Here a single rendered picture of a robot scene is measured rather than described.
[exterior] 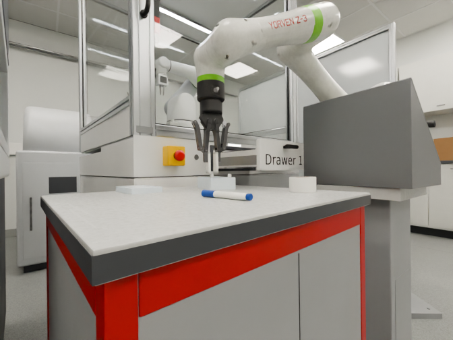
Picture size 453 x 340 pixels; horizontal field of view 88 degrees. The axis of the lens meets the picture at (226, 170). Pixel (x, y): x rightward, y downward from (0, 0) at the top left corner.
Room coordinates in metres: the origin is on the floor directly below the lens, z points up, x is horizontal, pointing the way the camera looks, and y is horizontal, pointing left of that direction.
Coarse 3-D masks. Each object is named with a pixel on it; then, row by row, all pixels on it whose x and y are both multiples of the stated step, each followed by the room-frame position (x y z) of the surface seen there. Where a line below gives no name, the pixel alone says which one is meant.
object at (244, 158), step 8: (224, 152) 0.97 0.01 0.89; (232, 152) 0.94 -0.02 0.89; (240, 152) 0.90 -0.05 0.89; (248, 152) 0.87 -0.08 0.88; (256, 152) 0.84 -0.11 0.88; (224, 160) 0.97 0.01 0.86; (232, 160) 0.93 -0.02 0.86; (240, 160) 0.90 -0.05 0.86; (248, 160) 0.87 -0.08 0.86; (256, 160) 0.84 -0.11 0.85
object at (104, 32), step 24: (96, 0) 1.22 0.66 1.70; (120, 0) 0.94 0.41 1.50; (96, 24) 1.22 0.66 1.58; (120, 24) 0.94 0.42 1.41; (96, 48) 1.22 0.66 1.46; (120, 48) 0.94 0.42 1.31; (96, 72) 1.23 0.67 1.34; (120, 72) 0.95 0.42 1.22; (96, 96) 1.23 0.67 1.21; (120, 96) 0.95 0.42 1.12
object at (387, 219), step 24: (384, 192) 0.74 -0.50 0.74; (408, 192) 0.75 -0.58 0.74; (384, 216) 0.78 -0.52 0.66; (408, 216) 0.87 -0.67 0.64; (384, 240) 0.78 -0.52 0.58; (408, 240) 0.87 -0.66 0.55; (384, 264) 0.78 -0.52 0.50; (408, 264) 0.87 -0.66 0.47; (384, 288) 0.78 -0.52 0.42; (408, 288) 0.86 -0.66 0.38; (384, 312) 0.78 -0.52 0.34; (408, 312) 0.86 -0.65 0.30; (384, 336) 0.78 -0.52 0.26; (408, 336) 0.86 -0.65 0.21
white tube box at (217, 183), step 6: (198, 180) 0.81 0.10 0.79; (204, 180) 0.76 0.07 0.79; (210, 180) 0.71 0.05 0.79; (216, 180) 0.72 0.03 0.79; (222, 180) 0.73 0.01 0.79; (228, 180) 0.74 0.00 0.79; (234, 180) 0.75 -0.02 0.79; (198, 186) 0.81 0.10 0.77; (204, 186) 0.76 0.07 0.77; (210, 186) 0.71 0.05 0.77; (216, 186) 0.72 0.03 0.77; (222, 186) 0.73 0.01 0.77; (228, 186) 0.74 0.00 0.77; (234, 186) 0.75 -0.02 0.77
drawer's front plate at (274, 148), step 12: (264, 144) 0.82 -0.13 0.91; (276, 144) 0.87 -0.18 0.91; (300, 144) 0.97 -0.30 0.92; (264, 156) 0.82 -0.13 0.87; (276, 156) 0.86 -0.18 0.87; (288, 156) 0.91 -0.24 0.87; (264, 168) 0.82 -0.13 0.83; (276, 168) 0.86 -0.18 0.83; (288, 168) 0.91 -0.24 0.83; (300, 168) 0.97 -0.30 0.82
